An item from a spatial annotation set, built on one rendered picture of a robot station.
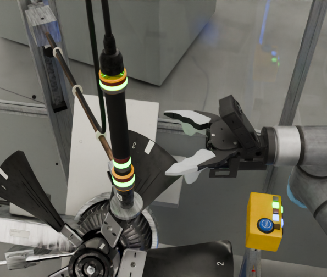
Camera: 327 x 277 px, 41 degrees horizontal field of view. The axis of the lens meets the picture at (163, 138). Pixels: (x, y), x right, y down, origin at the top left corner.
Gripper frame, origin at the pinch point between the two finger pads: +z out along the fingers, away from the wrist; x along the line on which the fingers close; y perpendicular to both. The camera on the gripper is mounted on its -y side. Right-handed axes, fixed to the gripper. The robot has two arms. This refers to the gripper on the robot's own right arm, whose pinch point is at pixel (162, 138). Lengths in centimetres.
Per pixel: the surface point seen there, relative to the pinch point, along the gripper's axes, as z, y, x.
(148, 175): 3.4, 26.6, 12.4
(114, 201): 10.5, 20.0, 0.2
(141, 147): 5.2, 24.1, 19.6
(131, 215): 6.6, 20.0, -3.3
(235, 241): -39, 147, 63
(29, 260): 38, 57, 6
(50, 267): 61, 167, 59
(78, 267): 21.0, 43.9, -2.9
